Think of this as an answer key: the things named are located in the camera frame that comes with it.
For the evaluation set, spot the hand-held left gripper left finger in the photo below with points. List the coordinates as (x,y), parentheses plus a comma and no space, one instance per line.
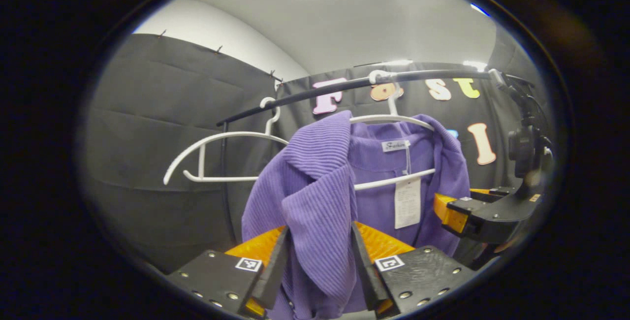
(275,275)

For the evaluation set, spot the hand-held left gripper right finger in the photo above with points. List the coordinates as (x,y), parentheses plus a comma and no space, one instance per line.
(369,271)

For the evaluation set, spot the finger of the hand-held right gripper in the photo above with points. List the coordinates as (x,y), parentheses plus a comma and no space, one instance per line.
(499,191)
(450,214)

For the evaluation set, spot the purple ribbed jacket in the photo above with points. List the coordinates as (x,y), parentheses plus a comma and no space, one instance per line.
(315,197)

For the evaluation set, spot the white plastic hanger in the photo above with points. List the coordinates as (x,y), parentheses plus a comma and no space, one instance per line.
(226,179)
(393,106)

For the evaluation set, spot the black metal clothes rack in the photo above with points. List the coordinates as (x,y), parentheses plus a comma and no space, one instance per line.
(344,87)

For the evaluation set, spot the black backdrop cloth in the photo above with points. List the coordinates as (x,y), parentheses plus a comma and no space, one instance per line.
(147,138)

